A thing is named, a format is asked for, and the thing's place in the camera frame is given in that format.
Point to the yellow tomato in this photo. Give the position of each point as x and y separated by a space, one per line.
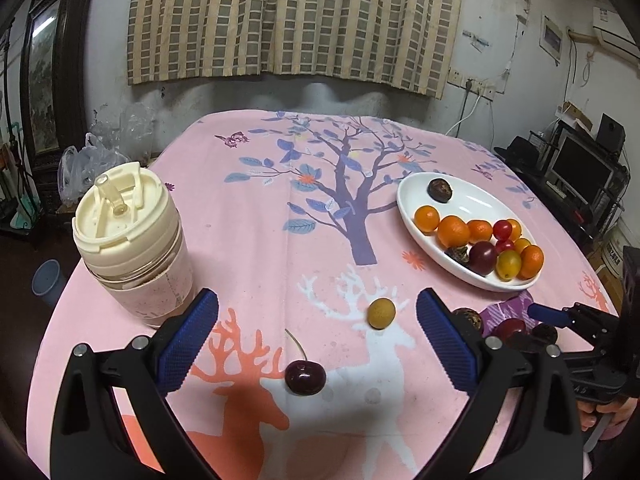
508 264

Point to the blue plastic cup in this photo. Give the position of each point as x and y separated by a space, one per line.
47 280

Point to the cream lidded tumbler cup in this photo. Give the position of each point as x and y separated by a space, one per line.
130 240

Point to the white oval plate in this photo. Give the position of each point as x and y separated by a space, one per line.
470 200

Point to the clear plastic bags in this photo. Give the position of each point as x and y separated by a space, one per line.
95 160

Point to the dark wooden framed picture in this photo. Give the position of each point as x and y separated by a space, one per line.
50 75

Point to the small yellow-green longan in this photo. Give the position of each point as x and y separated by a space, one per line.
382 314

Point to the black speaker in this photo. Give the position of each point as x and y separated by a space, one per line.
612 132

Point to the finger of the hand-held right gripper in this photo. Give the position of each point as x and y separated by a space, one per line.
575 357
547 312

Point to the dark brown water chestnut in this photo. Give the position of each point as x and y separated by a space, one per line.
440 190
470 317
545 332
456 254

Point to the black hat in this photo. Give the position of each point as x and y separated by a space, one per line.
520 152

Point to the dark red cherry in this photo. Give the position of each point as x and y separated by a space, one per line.
305 377

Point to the white wall socket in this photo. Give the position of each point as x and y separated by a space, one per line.
456 76

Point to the cardboard box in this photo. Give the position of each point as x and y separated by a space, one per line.
575 115

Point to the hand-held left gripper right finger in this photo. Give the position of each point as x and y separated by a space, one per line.
447 345

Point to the pink deer print tablecloth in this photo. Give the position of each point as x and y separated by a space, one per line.
250 240

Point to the white wall panel box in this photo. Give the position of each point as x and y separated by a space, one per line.
551 39

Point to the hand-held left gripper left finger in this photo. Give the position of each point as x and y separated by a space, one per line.
192 340

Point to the white air conditioner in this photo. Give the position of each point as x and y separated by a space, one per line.
617 35

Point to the person's right hand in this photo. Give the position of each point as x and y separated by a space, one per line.
597 417

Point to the white wall power strip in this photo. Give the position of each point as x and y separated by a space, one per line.
480 89

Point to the beige checked curtain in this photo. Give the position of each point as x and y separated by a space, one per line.
300 15

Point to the white plastic bucket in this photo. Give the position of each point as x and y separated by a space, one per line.
611 260

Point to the black metal rack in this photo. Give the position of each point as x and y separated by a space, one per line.
545 190

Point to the computer monitor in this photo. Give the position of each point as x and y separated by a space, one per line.
580 170

